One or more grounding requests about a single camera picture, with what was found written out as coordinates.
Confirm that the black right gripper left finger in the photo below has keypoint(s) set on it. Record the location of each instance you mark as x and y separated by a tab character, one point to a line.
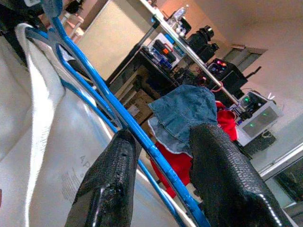
109	179

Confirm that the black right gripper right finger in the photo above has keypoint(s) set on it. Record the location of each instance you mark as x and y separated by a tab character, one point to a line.
227	179

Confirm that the blue plastic hanger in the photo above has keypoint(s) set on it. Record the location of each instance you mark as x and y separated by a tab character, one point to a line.
132	127

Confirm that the white printed t-shirt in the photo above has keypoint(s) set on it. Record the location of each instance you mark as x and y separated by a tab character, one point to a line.
47	142

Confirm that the pink hanger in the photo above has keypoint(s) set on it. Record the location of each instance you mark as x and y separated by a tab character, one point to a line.
219	88

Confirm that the red polo shirt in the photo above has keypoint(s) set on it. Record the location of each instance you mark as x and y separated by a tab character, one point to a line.
225	120

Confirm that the white computer case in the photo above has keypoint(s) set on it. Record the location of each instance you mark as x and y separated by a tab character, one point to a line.
258	116

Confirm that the blue denim skirt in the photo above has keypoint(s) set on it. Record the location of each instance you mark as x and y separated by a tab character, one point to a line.
184	111

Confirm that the brown cardboard box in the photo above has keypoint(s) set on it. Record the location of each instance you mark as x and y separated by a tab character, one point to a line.
139	104

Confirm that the black computer tower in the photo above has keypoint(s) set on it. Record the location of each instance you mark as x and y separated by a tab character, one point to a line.
233	80

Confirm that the black desk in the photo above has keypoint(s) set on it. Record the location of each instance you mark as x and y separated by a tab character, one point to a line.
154	75

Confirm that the blue labelled box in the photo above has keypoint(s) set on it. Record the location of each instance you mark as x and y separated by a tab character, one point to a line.
161	56

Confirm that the chrome and black clothes rack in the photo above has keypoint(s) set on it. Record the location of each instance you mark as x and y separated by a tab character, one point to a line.
189	50

